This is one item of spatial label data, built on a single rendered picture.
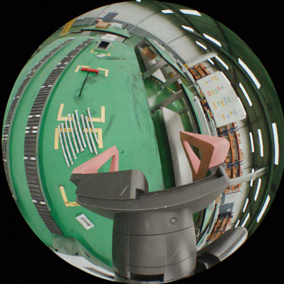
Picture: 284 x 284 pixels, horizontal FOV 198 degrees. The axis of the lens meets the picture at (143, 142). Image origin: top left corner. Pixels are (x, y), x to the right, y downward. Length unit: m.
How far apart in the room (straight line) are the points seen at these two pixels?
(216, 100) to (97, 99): 2.62
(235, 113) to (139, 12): 10.48
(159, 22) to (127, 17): 3.00
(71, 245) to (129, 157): 0.36
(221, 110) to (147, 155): 2.43
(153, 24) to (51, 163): 11.01
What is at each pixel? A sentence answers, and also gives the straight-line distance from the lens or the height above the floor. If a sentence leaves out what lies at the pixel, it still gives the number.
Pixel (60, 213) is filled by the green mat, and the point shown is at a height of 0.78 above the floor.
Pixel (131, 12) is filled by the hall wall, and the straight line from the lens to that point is 10.76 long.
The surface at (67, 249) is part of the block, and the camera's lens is 0.32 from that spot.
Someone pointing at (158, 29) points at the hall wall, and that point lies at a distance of 11.20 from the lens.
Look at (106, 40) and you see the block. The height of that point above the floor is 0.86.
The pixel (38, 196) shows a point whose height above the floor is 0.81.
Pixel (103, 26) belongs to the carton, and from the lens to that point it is 1.82.
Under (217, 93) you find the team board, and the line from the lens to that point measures 2.79.
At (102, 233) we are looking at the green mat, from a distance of 0.33.
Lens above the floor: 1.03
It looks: 47 degrees down
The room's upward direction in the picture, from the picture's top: 70 degrees clockwise
